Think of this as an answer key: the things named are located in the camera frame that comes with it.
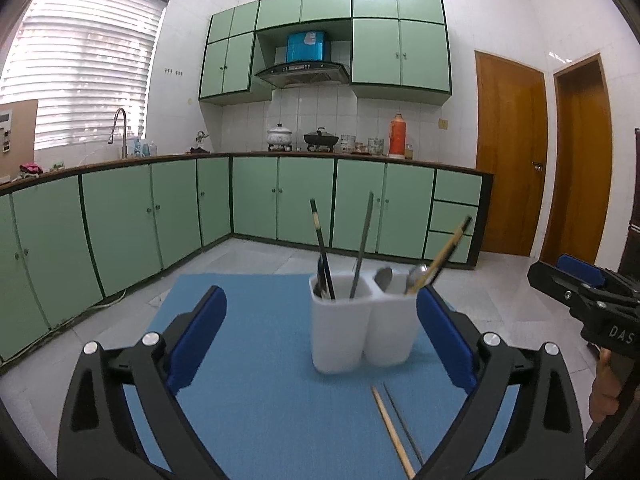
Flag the wooden chopstick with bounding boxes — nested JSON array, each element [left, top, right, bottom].
[[405, 216, 472, 295], [371, 386, 416, 479]]

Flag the grey chopstick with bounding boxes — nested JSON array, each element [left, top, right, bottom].
[[349, 192, 374, 299], [383, 382, 425, 466]]

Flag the small steel teaspoon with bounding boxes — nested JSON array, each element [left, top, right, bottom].
[[405, 262, 428, 294]]

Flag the large steel spoon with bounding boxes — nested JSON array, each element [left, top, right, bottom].
[[374, 266, 394, 292]]

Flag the black plastic spoon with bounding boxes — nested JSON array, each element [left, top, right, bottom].
[[314, 257, 326, 298]]

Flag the black chopstick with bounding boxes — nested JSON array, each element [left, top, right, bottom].
[[319, 237, 335, 300], [309, 198, 335, 300]]

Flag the green base kitchen cabinets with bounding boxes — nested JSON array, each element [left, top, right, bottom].
[[1, 153, 494, 361]]

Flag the person's right hand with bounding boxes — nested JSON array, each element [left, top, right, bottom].
[[589, 348, 622, 424]]

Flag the brown wooden door far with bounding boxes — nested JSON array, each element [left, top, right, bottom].
[[540, 54, 613, 263]]

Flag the brown wooden door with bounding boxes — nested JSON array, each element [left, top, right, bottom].
[[540, 54, 613, 263], [475, 52, 548, 256]]

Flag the brown wooden door near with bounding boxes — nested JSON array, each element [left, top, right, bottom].
[[475, 52, 548, 256]]

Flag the white two-compartment utensil holder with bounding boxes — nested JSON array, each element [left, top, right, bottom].
[[309, 271, 419, 375]]

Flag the orange thermos flask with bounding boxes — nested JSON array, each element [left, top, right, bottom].
[[388, 114, 407, 159]]

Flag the glass jars on counter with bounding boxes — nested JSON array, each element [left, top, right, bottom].
[[338, 134, 384, 156]]

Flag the chrome sink faucet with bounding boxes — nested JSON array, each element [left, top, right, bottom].
[[106, 106, 129, 161]]

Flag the black wok with lid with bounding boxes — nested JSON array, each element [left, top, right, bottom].
[[304, 127, 340, 153]]

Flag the metal kettle on counter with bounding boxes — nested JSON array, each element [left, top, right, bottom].
[[190, 131, 208, 154]]

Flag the cardboard box on counter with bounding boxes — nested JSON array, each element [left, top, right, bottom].
[[0, 100, 38, 183]]

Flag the white lidded pot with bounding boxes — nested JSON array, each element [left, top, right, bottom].
[[266, 122, 293, 152]]

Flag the black range hood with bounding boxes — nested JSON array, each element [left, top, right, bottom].
[[256, 61, 350, 89]]

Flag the window with white blinds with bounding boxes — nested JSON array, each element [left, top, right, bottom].
[[1, 0, 168, 150]]

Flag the green upper wall cabinets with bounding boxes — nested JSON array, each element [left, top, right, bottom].
[[200, 0, 452, 105]]

